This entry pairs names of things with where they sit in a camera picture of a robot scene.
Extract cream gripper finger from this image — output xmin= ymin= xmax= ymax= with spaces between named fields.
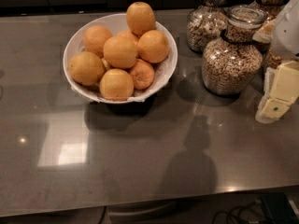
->
xmin=270 ymin=61 xmax=299 ymax=120
xmin=255 ymin=67 xmax=277 ymax=124

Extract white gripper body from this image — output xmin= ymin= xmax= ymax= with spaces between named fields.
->
xmin=271 ymin=0 xmax=299 ymax=60

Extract white bowl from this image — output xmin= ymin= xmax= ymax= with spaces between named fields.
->
xmin=63 ymin=13 xmax=178 ymax=105

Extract partly hidden middle orange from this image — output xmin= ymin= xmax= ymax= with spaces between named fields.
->
xmin=117 ymin=31 xmax=139 ymax=44

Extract front glass cereal jar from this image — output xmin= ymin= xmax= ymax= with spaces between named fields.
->
xmin=202 ymin=5 xmax=267 ymax=96

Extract glass jar with white cereal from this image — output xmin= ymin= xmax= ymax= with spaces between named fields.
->
xmin=187 ymin=0 xmax=227 ymax=52

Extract black box under table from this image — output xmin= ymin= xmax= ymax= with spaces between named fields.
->
xmin=260 ymin=193 xmax=299 ymax=224

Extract wrinkled orange at front right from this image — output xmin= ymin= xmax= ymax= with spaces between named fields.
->
xmin=129 ymin=59 xmax=155 ymax=91

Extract black cables under table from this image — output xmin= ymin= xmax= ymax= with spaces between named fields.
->
xmin=211 ymin=201 xmax=265 ymax=224

